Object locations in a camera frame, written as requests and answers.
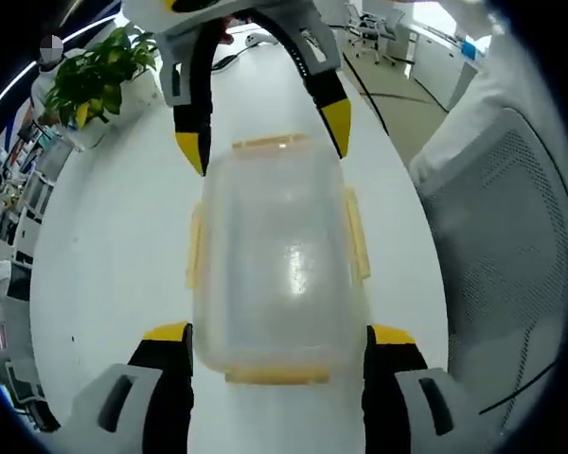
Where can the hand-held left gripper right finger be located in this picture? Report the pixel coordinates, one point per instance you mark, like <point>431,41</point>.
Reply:
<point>383,397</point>

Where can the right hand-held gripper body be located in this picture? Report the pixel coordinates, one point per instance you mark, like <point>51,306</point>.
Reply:
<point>147,14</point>

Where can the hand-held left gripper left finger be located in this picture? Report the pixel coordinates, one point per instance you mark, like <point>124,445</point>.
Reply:
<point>165,397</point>

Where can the clear container with yellow buckles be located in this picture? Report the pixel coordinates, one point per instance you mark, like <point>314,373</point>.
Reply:
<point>274,246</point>

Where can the person's right hand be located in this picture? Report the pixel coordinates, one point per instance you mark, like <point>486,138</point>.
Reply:
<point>226,32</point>

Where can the green potted plant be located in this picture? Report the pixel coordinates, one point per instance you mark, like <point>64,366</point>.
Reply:
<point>99,71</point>

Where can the small white device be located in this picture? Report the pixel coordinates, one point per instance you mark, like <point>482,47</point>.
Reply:
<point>260,39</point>

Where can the white cabinet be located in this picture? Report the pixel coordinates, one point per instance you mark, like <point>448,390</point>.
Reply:
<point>445,66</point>

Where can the white garment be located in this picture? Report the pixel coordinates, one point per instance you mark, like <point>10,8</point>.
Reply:
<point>459,94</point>

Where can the storage shelves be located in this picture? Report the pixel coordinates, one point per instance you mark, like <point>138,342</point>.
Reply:
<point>23,189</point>

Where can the grey mesh office chair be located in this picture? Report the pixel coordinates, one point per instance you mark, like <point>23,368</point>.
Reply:
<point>506,246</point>

